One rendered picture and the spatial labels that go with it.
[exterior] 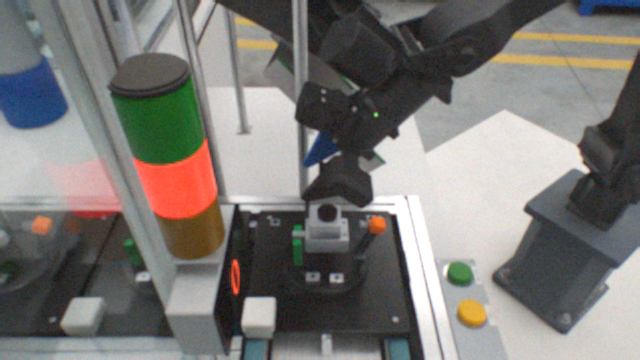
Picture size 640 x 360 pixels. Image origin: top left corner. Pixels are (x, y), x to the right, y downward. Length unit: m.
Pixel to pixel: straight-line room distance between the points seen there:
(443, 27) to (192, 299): 0.34
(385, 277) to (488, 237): 0.32
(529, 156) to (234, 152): 0.74
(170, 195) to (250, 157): 0.78
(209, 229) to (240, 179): 0.69
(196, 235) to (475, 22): 0.32
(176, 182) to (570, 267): 0.63
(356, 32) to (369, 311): 0.41
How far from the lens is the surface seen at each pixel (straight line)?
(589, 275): 0.79
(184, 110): 0.28
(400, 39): 0.47
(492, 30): 0.47
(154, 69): 0.29
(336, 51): 0.44
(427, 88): 0.48
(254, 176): 1.03
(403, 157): 1.10
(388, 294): 0.69
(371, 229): 0.64
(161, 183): 0.31
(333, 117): 0.48
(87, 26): 0.27
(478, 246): 0.94
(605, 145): 0.67
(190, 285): 0.38
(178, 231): 0.34
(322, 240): 0.63
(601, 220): 0.77
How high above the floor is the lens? 1.54
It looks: 42 degrees down
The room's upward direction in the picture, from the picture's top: straight up
